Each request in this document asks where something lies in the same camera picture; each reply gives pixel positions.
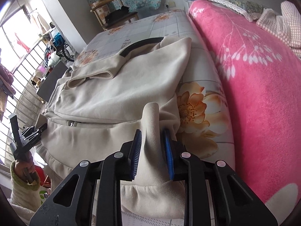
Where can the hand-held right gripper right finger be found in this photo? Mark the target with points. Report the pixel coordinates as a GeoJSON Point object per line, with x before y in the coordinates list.
{"type": "Point", "coordinates": [168, 157]}

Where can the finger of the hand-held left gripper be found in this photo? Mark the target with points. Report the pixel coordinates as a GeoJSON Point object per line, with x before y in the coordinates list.
{"type": "Point", "coordinates": [33, 130]}
{"type": "Point", "coordinates": [30, 140]}

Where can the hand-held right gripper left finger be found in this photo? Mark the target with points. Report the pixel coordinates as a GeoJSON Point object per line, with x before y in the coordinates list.
{"type": "Point", "coordinates": [135, 160]}

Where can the beige zip jacket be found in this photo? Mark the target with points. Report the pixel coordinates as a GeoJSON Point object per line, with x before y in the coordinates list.
{"type": "Point", "coordinates": [105, 103]}

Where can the person's left forearm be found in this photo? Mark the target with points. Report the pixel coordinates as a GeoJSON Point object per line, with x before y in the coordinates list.
{"type": "Point", "coordinates": [23, 197]}

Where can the pile of bags and clothes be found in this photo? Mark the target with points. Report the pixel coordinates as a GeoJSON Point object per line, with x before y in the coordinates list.
{"type": "Point", "coordinates": [51, 56]}

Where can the person's left hand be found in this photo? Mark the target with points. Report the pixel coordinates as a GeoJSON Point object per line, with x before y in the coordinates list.
{"type": "Point", "coordinates": [22, 169]}

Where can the red paper bag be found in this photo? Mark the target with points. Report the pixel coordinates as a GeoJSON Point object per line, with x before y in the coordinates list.
{"type": "Point", "coordinates": [43, 174]}

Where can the metal railing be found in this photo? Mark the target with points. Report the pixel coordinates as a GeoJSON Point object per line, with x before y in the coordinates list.
{"type": "Point", "coordinates": [25, 94]}

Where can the maroon knitted cloth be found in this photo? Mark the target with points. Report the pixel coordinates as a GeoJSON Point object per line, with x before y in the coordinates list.
{"type": "Point", "coordinates": [6, 80]}

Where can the dark grey board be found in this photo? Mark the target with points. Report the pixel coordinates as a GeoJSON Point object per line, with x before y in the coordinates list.
{"type": "Point", "coordinates": [53, 80]}

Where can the white paper bag green print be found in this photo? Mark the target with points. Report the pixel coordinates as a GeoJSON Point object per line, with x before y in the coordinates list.
{"type": "Point", "coordinates": [44, 194]}

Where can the pink plastic container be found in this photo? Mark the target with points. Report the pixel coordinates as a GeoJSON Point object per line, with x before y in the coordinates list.
{"type": "Point", "coordinates": [42, 70]}

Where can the wheelchair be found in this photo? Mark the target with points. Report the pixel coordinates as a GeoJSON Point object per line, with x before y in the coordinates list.
{"type": "Point", "coordinates": [67, 51]}

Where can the hanging red garment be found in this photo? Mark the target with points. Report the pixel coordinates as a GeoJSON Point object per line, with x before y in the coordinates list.
{"type": "Point", "coordinates": [21, 42]}

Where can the floral plastic tablecloth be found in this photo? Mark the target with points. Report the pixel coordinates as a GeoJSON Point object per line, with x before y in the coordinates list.
{"type": "Point", "coordinates": [199, 58]}

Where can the pink floral blanket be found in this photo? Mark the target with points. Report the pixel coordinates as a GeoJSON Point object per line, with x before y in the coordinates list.
{"type": "Point", "coordinates": [258, 98]}

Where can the hanging beige garment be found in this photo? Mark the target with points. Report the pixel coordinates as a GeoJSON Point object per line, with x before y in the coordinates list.
{"type": "Point", "coordinates": [40, 22]}

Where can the patterned cardboard box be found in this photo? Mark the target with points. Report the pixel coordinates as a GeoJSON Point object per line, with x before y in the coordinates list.
{"type": "Point", "coordinates": [102, 13]}

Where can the black bag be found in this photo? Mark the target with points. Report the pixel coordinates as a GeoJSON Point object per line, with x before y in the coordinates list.
{"type": "Point", "coordinates": [116, 15]}

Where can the wooden chair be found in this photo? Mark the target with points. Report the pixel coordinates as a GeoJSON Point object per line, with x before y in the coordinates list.
{"type": "Point", "coordinates": [128, 16]}

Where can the lace-trimmed floral pillow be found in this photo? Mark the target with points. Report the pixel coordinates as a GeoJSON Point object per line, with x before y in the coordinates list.
{"type": "Point", "coordinates": [235, 3]}

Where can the pink checked cloth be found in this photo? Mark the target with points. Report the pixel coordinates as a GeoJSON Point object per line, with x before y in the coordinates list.
{"type": "Point", "coordinates": [284, 26]}

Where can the white wall socket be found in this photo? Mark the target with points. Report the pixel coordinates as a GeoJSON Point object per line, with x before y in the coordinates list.
{"type": "Point", "coordinates": [171, 5]}

